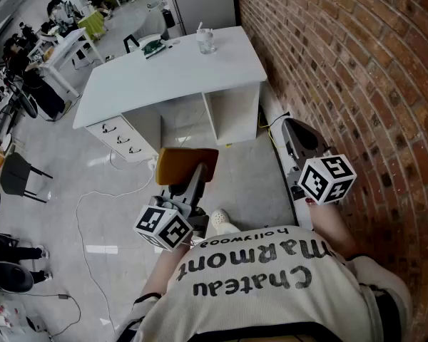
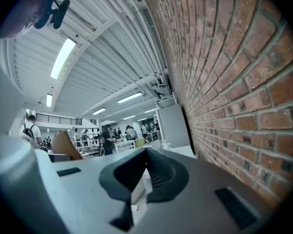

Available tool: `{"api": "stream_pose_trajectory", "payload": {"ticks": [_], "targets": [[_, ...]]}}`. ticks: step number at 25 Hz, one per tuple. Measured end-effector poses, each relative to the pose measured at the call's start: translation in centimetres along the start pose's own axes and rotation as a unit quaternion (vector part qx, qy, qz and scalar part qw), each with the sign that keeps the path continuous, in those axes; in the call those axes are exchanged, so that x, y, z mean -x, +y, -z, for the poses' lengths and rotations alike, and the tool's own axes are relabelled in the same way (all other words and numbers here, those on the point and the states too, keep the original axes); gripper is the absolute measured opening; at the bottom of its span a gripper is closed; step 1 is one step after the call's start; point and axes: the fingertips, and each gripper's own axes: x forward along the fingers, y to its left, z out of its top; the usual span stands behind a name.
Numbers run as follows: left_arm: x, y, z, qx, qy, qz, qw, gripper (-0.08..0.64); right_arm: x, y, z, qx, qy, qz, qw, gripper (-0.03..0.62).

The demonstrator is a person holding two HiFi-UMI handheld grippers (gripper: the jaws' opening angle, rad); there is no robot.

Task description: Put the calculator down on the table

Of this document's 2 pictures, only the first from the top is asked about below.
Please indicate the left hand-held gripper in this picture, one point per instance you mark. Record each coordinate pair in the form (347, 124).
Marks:
(164, 226)

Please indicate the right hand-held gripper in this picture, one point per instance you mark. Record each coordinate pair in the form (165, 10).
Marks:
(324, 180)

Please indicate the yellow sponge block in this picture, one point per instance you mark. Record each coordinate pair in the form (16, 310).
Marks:
(176, 166)

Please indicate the person's right forearm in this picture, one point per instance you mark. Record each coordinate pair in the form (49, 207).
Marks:
(331, 226)

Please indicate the person's left forearm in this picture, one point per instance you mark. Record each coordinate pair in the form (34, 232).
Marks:
(160, 273)

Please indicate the person's white shoe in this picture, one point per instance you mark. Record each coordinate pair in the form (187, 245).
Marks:
(223, 221)

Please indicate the white power strip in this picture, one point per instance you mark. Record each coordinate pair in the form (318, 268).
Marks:
(152, 163)

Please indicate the white drawer unit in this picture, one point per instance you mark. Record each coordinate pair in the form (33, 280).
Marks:
(121, 137)

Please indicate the white desk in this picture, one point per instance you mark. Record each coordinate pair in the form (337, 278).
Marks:
(171, 80)

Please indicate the white printed shirt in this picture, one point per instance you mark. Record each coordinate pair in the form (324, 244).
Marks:
(264, 298)

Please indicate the black waste bin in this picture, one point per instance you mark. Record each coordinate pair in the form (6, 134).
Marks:
(168, 19)

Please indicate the pale grey armchair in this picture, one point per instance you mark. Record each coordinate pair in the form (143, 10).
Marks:
(148, 21)

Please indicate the dark grey chair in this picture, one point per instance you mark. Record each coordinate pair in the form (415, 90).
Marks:
(16, 173)

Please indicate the white table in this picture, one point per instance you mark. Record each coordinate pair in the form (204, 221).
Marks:
(66, 46)

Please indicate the green cloth table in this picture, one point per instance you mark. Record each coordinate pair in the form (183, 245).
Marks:
(92, 23)

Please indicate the black office chair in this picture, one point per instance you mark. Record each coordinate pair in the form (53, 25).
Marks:
(12, 278)

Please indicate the white plastic bag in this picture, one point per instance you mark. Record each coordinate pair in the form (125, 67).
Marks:
(3, 315)

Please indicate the black frame patterned chair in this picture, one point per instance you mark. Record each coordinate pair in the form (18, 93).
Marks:
(131, 43)

